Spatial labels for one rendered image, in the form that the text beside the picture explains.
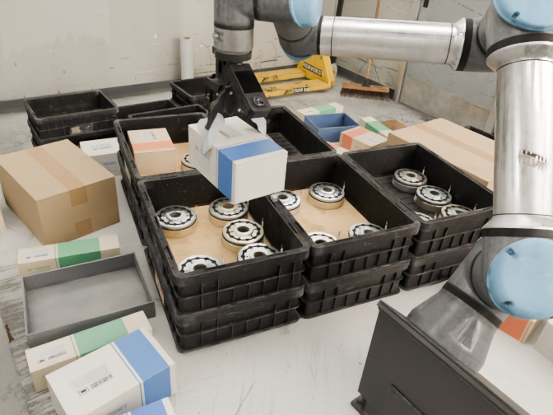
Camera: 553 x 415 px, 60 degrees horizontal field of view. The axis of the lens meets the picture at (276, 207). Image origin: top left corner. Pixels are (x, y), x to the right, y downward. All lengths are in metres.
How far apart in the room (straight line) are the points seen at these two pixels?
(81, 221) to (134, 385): 0.63
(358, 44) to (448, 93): 3.56
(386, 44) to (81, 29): 3.50
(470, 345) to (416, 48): 0.54
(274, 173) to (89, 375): 0.52
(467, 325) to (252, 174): 0.47
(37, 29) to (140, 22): 0.80
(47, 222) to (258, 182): 0.66
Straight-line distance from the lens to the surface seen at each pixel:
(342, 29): 0.98
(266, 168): 0.95
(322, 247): 1.04
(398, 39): 0.98
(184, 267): 1.08
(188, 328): 1.06
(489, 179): 1.58
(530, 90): 0.83
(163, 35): 4.51
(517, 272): 0.76
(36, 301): 1.30
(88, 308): 1.24
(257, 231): 1.18
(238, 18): 0.91
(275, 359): 1.11
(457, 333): 0.89
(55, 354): 1.09
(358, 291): 1.23
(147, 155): 1.46
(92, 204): 1.44
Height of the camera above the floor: 1.55
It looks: 33 degrees down
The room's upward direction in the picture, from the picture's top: 5 degrees clockwise
